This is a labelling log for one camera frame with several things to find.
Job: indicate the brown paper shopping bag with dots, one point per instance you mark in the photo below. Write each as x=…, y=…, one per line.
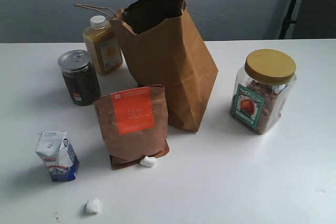
x=162, y=45

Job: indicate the brown pouch with orange label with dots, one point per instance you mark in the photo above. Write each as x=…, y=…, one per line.
x=133, y=124

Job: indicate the white foam peanut near pouch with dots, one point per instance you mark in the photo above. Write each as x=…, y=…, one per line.
x=148, y=161

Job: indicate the yellow juice bottle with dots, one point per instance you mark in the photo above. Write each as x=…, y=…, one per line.
x=102, y=45

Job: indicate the clear nut jar yellow lid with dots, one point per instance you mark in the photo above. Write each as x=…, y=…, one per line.
x=261, y=89

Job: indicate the dark can with pull-tab lid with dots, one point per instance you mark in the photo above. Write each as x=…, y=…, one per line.
x=80, y=77

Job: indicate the small white blue milk carton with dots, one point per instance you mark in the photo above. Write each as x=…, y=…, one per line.
x=58, y=155

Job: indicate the white foam peanut front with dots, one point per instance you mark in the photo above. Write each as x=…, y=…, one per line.
x=92, y=206

